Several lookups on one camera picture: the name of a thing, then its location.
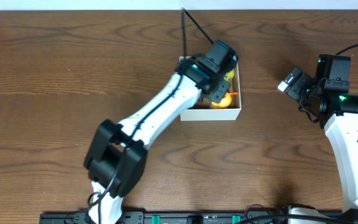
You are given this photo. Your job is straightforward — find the yellow rubber duck toy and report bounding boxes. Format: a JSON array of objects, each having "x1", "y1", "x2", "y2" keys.
[{"x1": 210, "y1": 91, "x2": 239, "y2": 109}]

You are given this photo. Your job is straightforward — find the yellow ball blue letters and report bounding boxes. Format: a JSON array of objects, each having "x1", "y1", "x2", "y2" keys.
[{"x1": 223, "y1": 69, "x2": 235, "y2": 82}]

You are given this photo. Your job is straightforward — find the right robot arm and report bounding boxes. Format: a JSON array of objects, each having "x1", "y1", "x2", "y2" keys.
[{"x1": 278, "y1": 54, "x2": 358, "y2": 222}]

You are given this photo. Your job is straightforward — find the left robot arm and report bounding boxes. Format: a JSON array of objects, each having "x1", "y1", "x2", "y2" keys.
[{"x1": 83, "y1": 40, "x2": 239, "y2": 223}]

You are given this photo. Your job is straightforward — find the white cardboard box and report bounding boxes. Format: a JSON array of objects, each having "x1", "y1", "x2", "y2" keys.
[{"x1": 175, "y1": 65, "x2": 241, "y2": 121}]

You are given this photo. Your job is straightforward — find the left black cable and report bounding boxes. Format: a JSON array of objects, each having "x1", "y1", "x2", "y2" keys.
[{"x1": 180, "y1": 6, "x2": 216, "y2": 60}]

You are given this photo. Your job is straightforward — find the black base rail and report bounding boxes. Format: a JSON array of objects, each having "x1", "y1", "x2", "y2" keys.
[{"x1": 39, "y1": 203, "x2": 358, "y2": 224}]

